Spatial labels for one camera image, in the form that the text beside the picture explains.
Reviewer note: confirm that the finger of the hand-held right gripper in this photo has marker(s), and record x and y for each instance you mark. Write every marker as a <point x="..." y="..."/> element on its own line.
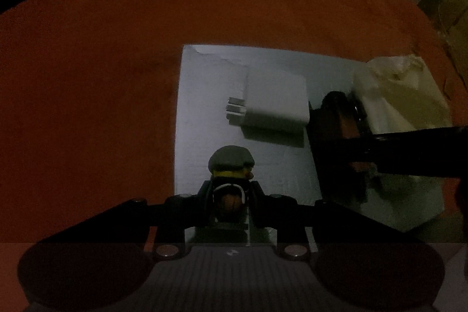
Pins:
<point x="334" y="107"/>

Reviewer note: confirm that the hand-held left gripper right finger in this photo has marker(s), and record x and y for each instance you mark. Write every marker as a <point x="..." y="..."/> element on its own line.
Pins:
<point x="258" y="196"/>

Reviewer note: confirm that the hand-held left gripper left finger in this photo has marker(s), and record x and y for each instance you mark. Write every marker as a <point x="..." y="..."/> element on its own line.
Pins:
<point x="204" y="195"/>

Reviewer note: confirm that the toy figure with grey cap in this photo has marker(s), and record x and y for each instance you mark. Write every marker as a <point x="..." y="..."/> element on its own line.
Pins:
<point x="230" y="159"/>

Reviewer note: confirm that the white power adapter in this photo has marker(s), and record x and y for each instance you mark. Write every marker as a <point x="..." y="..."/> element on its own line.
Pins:
<point x="276" y="98"/>

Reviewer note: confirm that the beige tissue pack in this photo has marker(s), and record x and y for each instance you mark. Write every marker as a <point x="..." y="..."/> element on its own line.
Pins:
<point x="398" y="92"/>

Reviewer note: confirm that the orange cloth desktop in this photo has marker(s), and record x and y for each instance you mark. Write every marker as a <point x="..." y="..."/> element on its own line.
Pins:
<point x="95" y="78"/>

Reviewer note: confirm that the white paper sheet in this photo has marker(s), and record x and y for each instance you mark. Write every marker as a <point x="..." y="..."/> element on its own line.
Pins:
<point x="208" y="107"/>

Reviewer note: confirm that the cardboard box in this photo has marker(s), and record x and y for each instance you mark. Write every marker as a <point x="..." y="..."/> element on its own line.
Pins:
<point x="451" y="14"/>

